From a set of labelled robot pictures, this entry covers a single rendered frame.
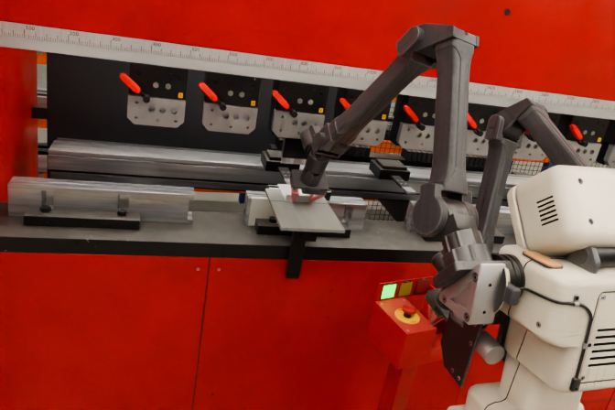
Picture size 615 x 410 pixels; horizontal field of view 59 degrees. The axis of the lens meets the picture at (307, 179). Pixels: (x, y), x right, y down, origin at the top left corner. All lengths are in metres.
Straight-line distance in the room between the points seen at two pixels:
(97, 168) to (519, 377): 1.37
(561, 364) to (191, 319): 1.05
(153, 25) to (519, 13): 1.05
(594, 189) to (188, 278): 1.08
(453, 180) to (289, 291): 0.80
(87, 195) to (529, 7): 1.40
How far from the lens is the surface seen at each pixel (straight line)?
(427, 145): 1.75
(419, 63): 1.22
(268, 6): 1.51
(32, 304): 1.70
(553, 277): 0.99
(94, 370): 1.82
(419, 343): 1.58
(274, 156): 1.85
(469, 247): 0.99
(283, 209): 1.54
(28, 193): 1.67
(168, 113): 1.53
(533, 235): 1.06
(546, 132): 1.46
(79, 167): 1.89
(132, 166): 1.87
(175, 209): 1.65
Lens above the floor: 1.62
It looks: 20 degrees down
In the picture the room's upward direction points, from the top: 10 degrees clockwise
